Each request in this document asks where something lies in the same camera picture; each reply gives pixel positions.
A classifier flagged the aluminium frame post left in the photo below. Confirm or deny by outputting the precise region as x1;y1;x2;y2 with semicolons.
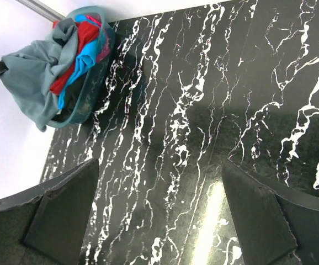
16;0;65;22

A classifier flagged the pink garment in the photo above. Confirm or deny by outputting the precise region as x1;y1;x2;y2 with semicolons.
86;15;110;62

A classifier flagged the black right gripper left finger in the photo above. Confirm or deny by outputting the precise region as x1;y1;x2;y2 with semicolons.
0;159;99;264

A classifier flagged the teal plastic laundry basket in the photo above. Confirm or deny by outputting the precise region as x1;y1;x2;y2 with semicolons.
47;6;115;129

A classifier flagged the bright blue t shirt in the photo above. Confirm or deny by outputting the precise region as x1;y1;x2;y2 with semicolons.
58;14;102;110

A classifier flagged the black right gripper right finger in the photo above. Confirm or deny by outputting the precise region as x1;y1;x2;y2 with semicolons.
222;160;319;264

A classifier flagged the grey-blue t shirt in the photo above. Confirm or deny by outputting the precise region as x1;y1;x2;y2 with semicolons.
1;18;78;132

